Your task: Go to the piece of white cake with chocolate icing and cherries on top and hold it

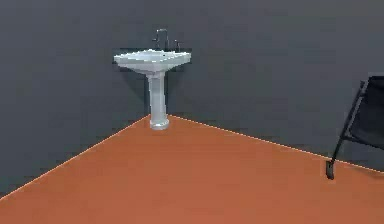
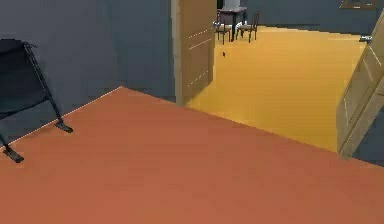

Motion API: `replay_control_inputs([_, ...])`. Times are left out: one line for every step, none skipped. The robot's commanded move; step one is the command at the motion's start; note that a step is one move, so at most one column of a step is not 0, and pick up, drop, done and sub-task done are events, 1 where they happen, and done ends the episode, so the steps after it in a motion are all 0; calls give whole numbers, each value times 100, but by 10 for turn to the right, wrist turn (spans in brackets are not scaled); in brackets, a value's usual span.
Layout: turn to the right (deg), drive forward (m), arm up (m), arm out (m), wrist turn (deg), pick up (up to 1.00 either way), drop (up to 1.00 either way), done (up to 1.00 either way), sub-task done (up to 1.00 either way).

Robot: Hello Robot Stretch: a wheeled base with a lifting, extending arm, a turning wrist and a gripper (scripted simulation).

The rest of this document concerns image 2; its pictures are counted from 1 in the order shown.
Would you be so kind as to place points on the tan room door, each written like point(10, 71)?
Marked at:
point(361, 93)
point(197, 43)

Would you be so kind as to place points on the dark wooden chair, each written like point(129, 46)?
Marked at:
point(222, 28)
point(249, 27)

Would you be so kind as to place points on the dark wooden table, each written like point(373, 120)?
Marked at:
point(235, 13)

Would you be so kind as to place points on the black folding chair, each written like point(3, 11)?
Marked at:
point(20, 80)

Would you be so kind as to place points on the framed wall picture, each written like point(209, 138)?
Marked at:
point(358, 3)

